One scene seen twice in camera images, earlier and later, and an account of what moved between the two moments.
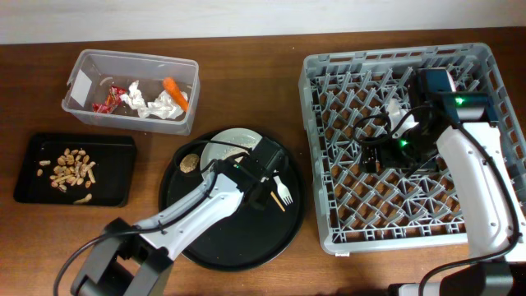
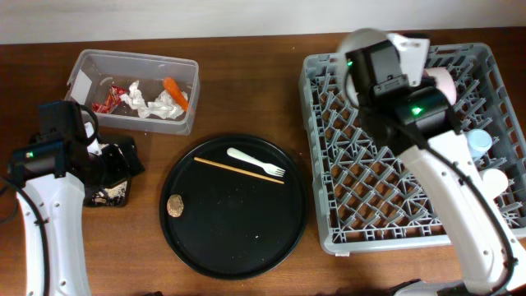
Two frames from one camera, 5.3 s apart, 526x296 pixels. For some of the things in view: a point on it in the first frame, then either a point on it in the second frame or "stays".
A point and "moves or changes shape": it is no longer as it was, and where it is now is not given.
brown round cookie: x=189 y=163 → x=175 y=205
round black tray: x=250 y=237 stays
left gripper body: x=263 y=201 → x=114 y=168
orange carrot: x=177 y=94 stays
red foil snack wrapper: x=112 y=100 stays
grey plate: x=219 y=151 → x=355 y=40
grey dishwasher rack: x=357 y=210 stays
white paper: x=161 y=107 stays
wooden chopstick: x=278 y=201 → x=206 y=161
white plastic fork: x=283 y=191 moves or changes shape
